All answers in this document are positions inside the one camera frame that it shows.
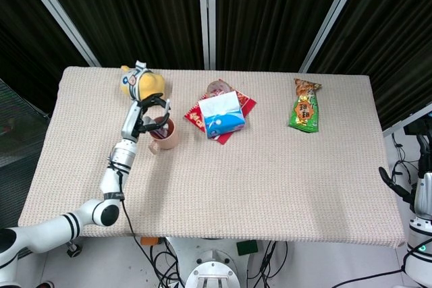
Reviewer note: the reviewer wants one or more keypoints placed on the green orange snack bag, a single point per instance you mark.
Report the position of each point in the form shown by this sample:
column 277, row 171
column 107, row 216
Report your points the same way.
column 303, row 112

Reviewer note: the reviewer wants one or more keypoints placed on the black device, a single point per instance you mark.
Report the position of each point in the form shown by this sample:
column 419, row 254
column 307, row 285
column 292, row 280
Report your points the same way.
column 413, row 127

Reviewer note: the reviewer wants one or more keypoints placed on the white robot torso base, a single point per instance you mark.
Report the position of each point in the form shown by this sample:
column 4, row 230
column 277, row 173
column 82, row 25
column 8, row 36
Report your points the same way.
column 212, row 269

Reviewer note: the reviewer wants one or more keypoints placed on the black pleated curtain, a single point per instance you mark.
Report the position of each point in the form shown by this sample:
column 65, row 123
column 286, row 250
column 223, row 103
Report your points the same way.
column 20, row 31
column 270, row 15
column 135, row 15
column 398, row 31

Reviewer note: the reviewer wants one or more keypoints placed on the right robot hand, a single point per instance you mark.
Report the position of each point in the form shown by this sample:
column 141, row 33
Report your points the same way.
column 426, row 193

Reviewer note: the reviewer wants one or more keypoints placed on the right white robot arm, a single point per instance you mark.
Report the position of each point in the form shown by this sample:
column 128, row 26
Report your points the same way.
column 422, row 234

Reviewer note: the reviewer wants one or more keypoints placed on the dark mesh panel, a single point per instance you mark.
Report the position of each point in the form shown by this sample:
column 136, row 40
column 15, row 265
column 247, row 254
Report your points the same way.
column 17, row 126

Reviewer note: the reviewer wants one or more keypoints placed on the pink ribbed cup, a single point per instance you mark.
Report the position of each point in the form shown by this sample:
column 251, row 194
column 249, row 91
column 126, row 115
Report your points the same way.
column 168, row 143

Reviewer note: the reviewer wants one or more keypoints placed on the yellow plush toy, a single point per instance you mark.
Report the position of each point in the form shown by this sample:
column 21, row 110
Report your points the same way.
column 150, row 82

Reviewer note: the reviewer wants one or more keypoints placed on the purple white toothpaste tube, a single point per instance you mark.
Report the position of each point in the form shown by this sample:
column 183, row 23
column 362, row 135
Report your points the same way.
column 148, row 121

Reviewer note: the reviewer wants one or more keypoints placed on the orange box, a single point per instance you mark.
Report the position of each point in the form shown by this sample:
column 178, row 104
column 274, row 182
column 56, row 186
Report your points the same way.
column 149, row 241

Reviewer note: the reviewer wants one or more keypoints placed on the blue tissue pack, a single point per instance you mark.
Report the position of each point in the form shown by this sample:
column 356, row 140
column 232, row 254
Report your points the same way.
column 224, row 122

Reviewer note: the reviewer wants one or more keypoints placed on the white partition frame post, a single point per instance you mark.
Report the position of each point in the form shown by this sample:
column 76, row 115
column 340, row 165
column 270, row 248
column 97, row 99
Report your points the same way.
column 405, row 122
column 206, row 15
column 57, row 11
column 332, row 18

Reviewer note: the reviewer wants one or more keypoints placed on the black table caster wheel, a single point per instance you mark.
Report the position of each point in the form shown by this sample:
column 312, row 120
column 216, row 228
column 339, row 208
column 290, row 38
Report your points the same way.
column 74, row 250

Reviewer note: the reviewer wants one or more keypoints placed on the red paper packet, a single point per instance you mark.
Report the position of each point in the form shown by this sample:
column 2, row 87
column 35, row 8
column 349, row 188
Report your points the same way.
column 246, row 100

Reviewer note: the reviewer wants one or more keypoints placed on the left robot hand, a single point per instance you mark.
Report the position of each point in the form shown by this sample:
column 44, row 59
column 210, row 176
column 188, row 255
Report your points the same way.
column 131, row 121

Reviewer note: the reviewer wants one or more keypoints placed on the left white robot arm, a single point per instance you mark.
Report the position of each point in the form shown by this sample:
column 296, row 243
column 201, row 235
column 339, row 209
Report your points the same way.
column 101, row 212

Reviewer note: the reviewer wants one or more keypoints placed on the beige waffle tablecloth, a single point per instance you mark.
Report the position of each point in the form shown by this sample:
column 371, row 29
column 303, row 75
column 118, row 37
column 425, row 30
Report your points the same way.
column 236, row 183

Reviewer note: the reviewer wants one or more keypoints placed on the dark green box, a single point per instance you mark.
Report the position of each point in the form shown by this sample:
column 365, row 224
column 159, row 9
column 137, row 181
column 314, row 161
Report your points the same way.
column 247, row 247

